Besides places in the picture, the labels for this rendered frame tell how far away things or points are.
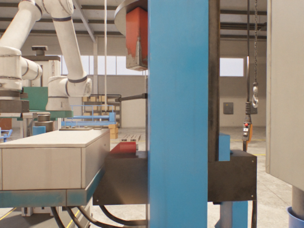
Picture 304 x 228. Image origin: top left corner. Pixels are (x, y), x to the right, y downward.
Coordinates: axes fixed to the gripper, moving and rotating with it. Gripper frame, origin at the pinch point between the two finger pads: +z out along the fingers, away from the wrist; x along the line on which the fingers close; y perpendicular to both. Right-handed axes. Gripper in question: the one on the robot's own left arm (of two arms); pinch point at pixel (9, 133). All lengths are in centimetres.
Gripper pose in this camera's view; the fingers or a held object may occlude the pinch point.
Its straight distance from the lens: 92.4
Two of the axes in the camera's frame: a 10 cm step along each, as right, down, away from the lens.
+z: 0.0, 10.0, 0.3
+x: 10.0, 0.0, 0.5
